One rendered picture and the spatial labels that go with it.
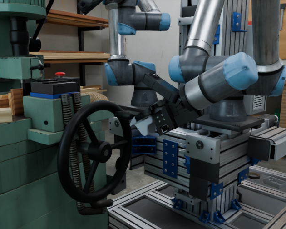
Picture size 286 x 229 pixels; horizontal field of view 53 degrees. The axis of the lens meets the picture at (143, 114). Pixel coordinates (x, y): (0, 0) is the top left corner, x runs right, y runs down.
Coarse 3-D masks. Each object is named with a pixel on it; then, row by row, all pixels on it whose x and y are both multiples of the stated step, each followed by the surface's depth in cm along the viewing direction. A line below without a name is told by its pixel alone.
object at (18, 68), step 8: (0, 64) 96; (8, 64) 93; (16, 64) 91; (24, 64) 90; (32, 64) 93; (0, 72) 96; (8, 72) 94; (16, 72) 91; (24, 72) 90; (32, 72) 93; (24, 80) 95
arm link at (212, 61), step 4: (212, 56) 73; (216, 56) 73; (220, 56) 72; (224, 56) 72; (228, 56) 71; (208, 60) 73; (212, 60) 72; (216, 60) 72; (220, 60) 71; (252, 60) 71; (208, 64) 72; (212, 64) 72; (216, 64) 71; (208, 68) 72; (256, 68) 74
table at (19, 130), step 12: (12, 120) 78; (24, 120) 80; (96, 120) 104; (0, 132) 74; (12, 132) 77; (24, 132) 80; (36, 132) 78; (48, 132) 78; (60, 132) 79; (0, 144) 75; (48, 144) 76
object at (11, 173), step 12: (24, 156) 81; (36, 156) 84; (48, 156) 88; (0, 168) 75; (12, 168) 78; (24, 168) 81; (36, 168) 85; (48, 168) 88; (0, 180) 76; (12, 180) 79; (24, 180) 82; (0, 192) 76
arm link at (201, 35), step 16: (208, 0) 82; (224, 0) 86; (208, 16) 80; (192, 32) 79; (208, 32) 79; (192, 48) 77; (208, 48) 78; (176, 64) 77; (192, 64) 74; (176, 80) 79
